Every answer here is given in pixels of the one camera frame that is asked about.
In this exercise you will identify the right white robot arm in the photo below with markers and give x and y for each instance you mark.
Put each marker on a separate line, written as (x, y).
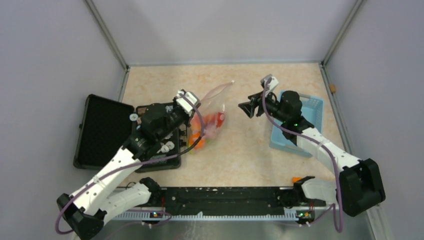
(358, 183)

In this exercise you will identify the small brown object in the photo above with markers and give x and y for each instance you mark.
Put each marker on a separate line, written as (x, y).
(332, 88)

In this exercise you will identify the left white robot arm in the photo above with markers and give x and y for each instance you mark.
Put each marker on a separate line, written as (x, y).
(88, 209)

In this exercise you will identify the blue plastic basket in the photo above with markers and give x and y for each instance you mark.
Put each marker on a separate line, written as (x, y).
(312, 110)

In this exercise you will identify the clear zip top bag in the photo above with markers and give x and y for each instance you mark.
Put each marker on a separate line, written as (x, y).
(212, 103)

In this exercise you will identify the black open tool case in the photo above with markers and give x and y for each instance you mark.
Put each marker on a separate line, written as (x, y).
(105, 126)

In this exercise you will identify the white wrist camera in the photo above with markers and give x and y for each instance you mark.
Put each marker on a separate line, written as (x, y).
(188, 101)
(269, 83)

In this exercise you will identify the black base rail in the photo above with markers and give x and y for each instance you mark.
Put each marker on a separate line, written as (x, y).
(228, 201)

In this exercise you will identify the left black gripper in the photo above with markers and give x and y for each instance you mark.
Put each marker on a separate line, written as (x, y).
(187, 118)

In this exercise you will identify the orange carrot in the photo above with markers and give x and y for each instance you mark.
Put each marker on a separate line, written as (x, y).
(296, 179)

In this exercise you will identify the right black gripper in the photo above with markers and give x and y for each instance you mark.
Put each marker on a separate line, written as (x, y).
(249, 107)

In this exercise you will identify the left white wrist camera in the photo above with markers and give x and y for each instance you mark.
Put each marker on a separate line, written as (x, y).
(188, 101)

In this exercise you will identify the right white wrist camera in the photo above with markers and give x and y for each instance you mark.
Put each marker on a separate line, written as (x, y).
(269, 83)

